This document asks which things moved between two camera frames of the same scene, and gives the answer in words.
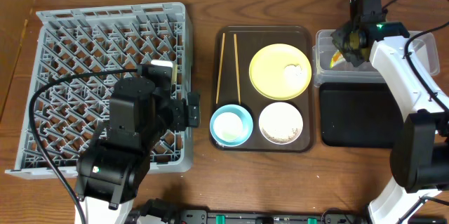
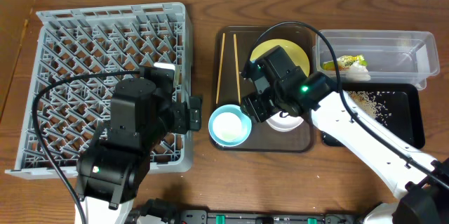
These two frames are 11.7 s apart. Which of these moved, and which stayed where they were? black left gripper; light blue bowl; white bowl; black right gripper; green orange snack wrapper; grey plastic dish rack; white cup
Moved: green orange snack wrapper; black right gripper; white bowl
Stayed: grey plastic dish rack; white cup; black left gripper; light blue bowl
